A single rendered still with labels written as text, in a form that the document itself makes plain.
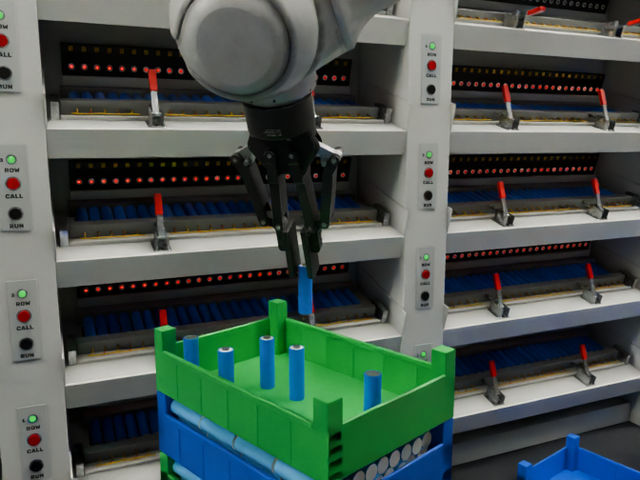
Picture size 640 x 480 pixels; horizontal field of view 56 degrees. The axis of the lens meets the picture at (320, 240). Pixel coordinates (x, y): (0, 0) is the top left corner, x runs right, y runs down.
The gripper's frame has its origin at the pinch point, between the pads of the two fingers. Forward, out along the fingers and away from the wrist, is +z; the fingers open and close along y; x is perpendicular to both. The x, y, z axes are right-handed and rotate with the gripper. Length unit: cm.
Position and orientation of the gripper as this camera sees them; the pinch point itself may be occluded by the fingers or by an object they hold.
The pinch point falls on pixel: (301, 250)
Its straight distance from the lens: 76.2
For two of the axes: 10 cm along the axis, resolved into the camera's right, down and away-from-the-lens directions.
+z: 1.1, 8.3, 5.5
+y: 9.6, 0.5, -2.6
